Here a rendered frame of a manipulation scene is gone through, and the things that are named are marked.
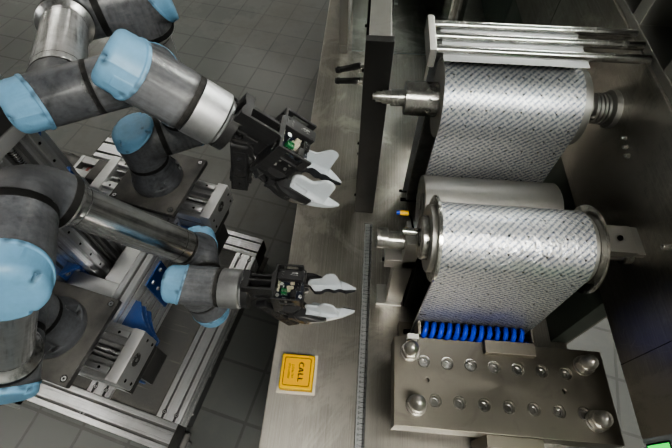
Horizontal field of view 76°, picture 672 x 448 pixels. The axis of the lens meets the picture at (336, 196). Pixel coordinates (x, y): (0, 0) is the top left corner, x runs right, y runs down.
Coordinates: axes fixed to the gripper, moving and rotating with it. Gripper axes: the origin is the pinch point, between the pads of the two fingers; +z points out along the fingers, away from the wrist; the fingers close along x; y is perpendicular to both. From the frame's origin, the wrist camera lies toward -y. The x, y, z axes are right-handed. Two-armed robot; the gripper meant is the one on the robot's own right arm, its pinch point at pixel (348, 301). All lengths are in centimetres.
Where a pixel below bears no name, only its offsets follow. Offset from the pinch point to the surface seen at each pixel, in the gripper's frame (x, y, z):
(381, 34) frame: 35.2, 34.9, 2.7
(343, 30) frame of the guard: 102, -10, -8
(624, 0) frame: 47, 36, 47
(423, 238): 4.1, 19.0, 11.5
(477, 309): -0.2, 1.5, 24.4
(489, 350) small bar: -5.9, -4.2, 27.5
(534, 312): -0.2, 2.1, 34.7
